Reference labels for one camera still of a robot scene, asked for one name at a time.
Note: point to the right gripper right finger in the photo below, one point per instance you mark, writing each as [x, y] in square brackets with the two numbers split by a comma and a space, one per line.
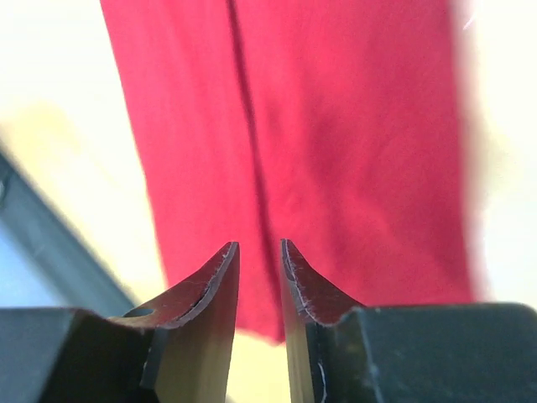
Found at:
[342, 351]

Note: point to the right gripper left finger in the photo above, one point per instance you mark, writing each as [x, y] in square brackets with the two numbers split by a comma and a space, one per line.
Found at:
[174, 348]

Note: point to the red t shirt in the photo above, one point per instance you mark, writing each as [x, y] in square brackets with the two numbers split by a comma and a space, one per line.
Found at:
[333, 124]

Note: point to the aluminium frame rail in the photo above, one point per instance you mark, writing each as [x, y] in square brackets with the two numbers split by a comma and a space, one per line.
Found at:
[42, 262]

